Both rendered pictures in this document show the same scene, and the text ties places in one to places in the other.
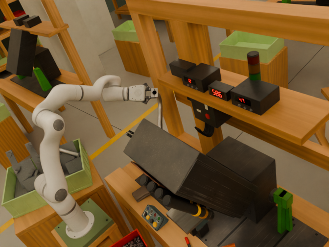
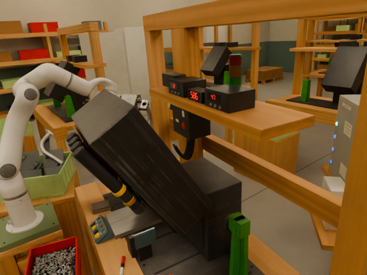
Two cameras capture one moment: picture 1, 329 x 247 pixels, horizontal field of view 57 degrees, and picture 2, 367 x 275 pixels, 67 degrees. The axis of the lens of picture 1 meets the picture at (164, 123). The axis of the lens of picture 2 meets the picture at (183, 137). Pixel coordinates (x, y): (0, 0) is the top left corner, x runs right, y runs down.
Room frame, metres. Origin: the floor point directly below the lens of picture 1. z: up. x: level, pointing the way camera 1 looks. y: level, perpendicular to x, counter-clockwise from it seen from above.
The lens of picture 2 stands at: (0.00, -0.22, 1.83)
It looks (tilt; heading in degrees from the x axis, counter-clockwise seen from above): 21 degrees down; 0
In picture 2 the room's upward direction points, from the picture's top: 3 degrees counter-clockwise
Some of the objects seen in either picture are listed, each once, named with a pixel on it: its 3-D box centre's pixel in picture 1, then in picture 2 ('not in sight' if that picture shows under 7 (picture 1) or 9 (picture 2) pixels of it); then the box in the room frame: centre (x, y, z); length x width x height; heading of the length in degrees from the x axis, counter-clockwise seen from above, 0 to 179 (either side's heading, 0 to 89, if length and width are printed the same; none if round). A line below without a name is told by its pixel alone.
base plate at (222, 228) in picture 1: (214, 205); (171, 233); (1.12, -0.13, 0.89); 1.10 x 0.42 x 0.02; 28
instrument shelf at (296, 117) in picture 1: (231, 92); (211, 102); (1.24, -0.36, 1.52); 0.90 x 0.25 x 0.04; 28
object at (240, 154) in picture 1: (241, 179); (205, 204); (1.08, -0.30, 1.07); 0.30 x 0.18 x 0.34; 28
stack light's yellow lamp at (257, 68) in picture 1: (254, 67); (235, 71); (1.15, -0.45, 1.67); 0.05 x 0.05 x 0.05
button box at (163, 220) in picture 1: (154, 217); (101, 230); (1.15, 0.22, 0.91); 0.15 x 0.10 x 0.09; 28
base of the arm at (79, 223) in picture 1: (73, 216); (20, 208); (1.30, 0.70, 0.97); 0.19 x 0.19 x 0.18
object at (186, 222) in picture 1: (204, 198); (154, 210); (1.00, -0.08, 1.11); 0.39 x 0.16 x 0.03; 118
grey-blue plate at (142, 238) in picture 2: (203, 224); (146, 244); (0.96, -0.03, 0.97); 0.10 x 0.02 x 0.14; 118
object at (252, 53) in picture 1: (253, 58); (235, 60); (1.15, -0.45, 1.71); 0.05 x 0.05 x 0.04
